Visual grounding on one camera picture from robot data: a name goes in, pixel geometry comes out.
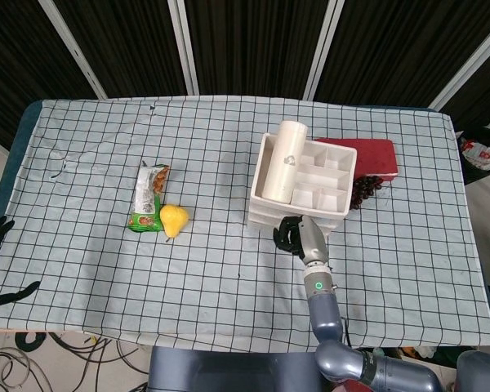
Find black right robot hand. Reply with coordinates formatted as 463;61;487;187
272;215;328;265

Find clear drawer with handle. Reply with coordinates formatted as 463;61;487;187
248;212;341;230
249;199;346;221

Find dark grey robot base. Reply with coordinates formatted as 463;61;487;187
148;345;324;392

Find white compartment tray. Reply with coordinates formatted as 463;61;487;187
247;131;359;240

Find dark purple grape bunch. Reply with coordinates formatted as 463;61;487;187
348;174;385;212

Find cream cylindrical bottle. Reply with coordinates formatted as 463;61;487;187
262;120;309;204

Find white black checked tablecloth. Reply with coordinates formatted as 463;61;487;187
0;96;490;350

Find yellow pear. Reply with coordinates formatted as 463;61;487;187
159;204;190;243

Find green snack packet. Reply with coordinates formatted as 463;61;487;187
127;162;171;234

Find black bag with red print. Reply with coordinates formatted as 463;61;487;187
456;127;490;185

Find tangled floor cables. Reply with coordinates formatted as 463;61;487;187
0;331;149;392

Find white partition post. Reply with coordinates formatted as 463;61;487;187
43;0;109;100
430;11;490;112
166;0;200;96
303;0;345;100

